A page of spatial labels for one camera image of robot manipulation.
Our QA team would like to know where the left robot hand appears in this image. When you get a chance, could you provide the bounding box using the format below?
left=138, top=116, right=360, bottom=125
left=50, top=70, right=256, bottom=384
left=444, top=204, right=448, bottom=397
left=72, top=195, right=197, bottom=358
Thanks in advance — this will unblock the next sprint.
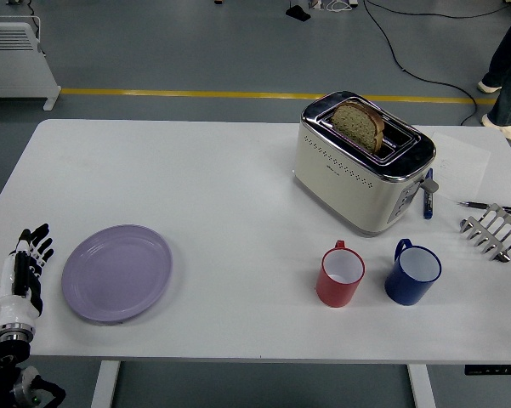
left=0, top=224, right=55, bottom=329

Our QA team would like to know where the purple round plate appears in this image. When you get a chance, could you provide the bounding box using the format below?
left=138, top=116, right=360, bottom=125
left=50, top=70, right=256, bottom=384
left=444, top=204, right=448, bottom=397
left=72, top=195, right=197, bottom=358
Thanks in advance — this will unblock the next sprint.
left=60, top=224, right=173, bottom=326

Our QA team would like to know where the brown bread slice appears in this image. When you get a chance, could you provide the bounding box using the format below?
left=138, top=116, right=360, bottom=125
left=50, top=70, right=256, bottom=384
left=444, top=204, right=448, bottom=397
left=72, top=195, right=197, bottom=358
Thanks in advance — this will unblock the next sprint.
left=331, top=100, right=385, bottom=154

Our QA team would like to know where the white table leg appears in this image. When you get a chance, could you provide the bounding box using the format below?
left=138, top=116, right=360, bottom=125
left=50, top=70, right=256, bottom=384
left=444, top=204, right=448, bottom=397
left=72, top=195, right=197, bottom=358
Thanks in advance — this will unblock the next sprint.
left=406, top=364, right=437, bottom=408
left=89, top=360, right=121, bottom=408

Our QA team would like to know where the white panel heater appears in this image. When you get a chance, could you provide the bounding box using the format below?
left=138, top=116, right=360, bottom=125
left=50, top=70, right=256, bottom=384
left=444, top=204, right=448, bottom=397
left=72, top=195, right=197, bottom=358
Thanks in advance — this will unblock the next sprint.
left=0, top=15, right=63, bottom=111

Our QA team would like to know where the yellow floor tape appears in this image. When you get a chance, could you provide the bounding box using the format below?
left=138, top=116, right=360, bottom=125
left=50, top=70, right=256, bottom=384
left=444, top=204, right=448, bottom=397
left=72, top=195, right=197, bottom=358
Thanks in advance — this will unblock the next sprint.
left=61, top=88, right=497, bottom=105

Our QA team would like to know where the red mug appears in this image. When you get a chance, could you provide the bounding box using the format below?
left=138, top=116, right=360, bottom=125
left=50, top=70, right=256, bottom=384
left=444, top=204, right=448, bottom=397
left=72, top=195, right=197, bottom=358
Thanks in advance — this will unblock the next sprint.
left=315, top=240, right=366, bottom=309

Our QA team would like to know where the cream and chrome toaster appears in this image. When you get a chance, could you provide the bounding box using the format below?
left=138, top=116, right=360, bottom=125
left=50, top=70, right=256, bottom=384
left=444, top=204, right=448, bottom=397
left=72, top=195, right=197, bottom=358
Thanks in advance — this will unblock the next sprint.
left=292, top=90, right=440, bottom=238

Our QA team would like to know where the blue mug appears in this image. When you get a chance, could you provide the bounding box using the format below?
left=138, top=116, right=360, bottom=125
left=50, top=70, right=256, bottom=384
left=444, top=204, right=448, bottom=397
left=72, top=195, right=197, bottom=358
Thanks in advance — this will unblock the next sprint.
left=384, top=238, right=443, bottom=307

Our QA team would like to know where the black floor stand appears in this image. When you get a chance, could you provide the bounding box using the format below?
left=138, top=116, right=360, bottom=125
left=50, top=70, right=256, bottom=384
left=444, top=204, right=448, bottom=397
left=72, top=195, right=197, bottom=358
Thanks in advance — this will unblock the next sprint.
left=285, top=0, right=312, bottom=21

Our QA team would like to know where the blue marker pen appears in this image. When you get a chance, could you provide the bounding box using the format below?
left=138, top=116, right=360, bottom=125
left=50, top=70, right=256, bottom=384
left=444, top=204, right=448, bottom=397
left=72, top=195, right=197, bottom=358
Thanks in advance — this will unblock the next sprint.
left=423, top=167, right=434, bottom=220

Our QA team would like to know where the metal toast rack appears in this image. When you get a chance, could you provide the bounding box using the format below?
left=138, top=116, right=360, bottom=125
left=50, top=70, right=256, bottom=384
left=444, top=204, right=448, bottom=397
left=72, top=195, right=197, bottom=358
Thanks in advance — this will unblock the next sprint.
left=458, top=202, right=511, bottom=264

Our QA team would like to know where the white paper sheet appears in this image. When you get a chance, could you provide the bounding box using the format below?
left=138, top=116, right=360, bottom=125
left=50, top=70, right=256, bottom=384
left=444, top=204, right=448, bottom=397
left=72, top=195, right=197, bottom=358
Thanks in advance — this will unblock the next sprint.
left=431, top=130, right=492, bottom=201

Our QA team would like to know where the black pen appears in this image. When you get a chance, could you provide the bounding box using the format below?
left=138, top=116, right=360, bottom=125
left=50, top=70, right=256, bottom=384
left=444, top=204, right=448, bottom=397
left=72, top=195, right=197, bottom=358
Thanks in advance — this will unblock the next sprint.
left=457, top=201, right=511, bottom=213

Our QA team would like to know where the black table control panel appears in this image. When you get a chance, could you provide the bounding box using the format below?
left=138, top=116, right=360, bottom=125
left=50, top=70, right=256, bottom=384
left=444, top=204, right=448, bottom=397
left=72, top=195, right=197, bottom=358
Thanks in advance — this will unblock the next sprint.
left=464, top=364, right=511, bottom=377

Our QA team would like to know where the person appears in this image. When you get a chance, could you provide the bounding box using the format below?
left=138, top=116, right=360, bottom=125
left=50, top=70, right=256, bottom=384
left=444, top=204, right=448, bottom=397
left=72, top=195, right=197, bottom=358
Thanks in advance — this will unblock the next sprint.
left=477, top=6, right=511, bottom=145

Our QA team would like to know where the black heater cord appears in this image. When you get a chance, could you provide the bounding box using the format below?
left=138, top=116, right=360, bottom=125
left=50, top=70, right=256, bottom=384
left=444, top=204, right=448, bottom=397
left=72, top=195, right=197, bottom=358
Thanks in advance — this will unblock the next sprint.
left=27, top=15, right=46, bottom=59

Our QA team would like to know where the long black floor cable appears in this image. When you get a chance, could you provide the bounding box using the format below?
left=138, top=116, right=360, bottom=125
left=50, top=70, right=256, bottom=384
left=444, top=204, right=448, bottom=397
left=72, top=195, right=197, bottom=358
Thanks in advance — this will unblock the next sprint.
left=362, top=0, right=480, bottom=127

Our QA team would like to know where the thin black floor cable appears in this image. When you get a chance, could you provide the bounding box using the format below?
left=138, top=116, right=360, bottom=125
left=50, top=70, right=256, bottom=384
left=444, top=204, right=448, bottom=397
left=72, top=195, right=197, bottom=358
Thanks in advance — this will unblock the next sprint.
left=365, top=0, right=511, bottom=20

